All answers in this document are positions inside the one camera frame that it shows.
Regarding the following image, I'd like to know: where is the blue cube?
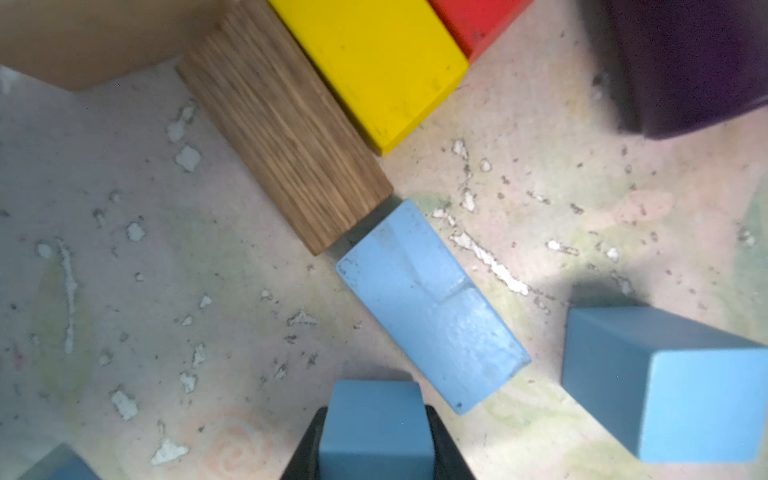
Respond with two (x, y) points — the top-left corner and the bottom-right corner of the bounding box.
(562, 306), (767, 463)
(318, 380), (436, 479)
(19, 443), (100, 480)

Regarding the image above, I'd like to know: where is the dark wood block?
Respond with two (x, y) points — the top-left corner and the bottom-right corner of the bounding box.
(177, 1), (394, 255)

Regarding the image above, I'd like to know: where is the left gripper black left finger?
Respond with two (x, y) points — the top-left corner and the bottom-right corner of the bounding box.
(280, 406), (328, 480)

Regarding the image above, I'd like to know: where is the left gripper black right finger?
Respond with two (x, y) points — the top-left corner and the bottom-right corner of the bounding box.
(425, 405), (476, 480)

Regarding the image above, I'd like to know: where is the purple cylinder block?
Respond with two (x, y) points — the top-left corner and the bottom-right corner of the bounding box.
(606, 0), (767, 140)

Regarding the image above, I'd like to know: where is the blue long block bottom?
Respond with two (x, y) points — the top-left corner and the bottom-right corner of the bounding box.
(335, 200), (531, 415)

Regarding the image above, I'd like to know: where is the light wood square block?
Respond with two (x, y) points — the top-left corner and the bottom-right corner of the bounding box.
(1, 0), (232, 91)

